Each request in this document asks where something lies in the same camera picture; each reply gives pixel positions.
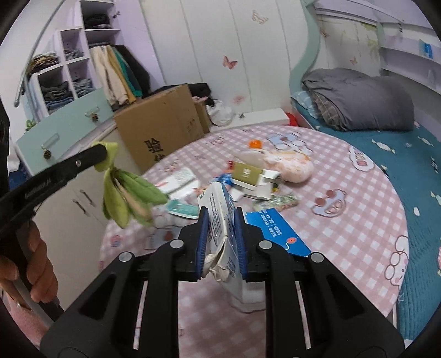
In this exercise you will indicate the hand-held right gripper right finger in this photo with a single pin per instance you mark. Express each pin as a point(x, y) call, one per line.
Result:
point(240, 241)

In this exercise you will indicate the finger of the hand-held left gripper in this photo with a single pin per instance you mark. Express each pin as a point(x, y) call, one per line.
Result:
point(91, 156)

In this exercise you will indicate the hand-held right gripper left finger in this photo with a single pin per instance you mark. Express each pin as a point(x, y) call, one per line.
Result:
point(202, 241)

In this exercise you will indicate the white blue milk carton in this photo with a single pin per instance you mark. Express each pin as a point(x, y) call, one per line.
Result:
point(220, 210)

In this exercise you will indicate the white teal small packet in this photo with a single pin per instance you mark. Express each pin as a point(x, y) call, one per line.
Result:
point(182, 208)

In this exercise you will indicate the green printed packet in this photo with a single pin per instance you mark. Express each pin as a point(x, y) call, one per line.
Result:
point(279, 202)

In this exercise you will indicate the small blue wrapper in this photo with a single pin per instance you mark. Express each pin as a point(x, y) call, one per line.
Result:
point(224, 179)

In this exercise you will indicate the white printed packet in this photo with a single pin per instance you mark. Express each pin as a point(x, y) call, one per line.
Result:
point(182, 179)

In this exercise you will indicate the olive and white box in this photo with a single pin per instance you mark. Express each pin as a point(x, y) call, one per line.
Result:
point(248, 174)

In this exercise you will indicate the orange white plastic bag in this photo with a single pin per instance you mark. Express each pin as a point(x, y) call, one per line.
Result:
point(293, 165)

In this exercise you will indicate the small orange ball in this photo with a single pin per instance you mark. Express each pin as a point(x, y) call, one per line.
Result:
point(256, 144)

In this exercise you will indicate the person's left hand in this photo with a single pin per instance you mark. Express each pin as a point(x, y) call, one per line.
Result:
point(41, 272)

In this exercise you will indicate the low beige cabinet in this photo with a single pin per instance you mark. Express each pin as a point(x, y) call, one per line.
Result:
point(62, 220)

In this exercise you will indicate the pine cone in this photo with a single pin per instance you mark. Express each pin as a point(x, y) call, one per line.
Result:
point(47, 154)
point(95, 116)

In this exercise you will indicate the large teal drawer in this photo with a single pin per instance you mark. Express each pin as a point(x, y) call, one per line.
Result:
point(34, 148)

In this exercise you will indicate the small teal drawer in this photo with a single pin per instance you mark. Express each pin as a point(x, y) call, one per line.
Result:
point(69, 113)

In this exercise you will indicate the folded blue jeans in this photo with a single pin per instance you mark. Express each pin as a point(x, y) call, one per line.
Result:
point(60, 103)

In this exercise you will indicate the green plant ornament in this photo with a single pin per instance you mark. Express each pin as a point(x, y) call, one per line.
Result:
point(31, 124)

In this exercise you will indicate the blue grey folded clothes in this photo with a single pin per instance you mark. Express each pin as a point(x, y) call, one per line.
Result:
point(82, 86)

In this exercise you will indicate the large cardboard box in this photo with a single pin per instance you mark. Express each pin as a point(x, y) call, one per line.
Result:
point(155, 124)

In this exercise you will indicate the dark grey folded clothes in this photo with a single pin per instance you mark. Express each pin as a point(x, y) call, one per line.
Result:
point(55, 91)

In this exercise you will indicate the mustard hanging garment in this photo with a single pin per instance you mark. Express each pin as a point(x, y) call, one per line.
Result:
point(125, 86)

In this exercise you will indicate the cream hanging jacket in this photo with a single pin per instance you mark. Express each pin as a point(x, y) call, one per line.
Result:
point(103, 75)

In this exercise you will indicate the green hanging garment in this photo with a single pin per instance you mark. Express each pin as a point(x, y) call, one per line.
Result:
point(129, 72)

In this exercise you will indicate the black hanging coat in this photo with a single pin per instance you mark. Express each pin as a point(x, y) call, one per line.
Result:
point(139, 69)

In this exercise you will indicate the pile of brown clothes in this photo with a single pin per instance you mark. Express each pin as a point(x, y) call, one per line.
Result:
point(43, 62)

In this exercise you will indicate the grey metal handrail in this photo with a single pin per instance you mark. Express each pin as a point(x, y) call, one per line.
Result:
point(26, 67)

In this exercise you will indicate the stepped white cubby shelf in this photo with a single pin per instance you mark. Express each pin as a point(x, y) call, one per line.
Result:
point(103, 31)

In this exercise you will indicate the black folded clothes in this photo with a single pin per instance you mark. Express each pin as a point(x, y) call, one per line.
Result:
point(98, 20)

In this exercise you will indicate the pale pink butterfly sticker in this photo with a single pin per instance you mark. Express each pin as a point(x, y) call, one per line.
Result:
point(239, 99)

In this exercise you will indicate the plaid blanket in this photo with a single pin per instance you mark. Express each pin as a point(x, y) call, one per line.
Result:
point(327, 110)

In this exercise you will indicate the white wardrobe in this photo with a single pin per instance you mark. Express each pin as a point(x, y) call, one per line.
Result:
point(206, 41)

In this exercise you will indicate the teal printed bedsheet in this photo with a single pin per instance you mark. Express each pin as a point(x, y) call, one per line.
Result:
point(396, 161)

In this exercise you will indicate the grey duvet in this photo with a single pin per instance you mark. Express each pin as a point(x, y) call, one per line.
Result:
point(361, 99)

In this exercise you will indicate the cream butterfly sticker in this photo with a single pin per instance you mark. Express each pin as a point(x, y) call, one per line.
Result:
point(259, 16)

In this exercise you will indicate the teal bunk bed frame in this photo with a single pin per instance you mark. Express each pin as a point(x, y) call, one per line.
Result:
point(311, 38)

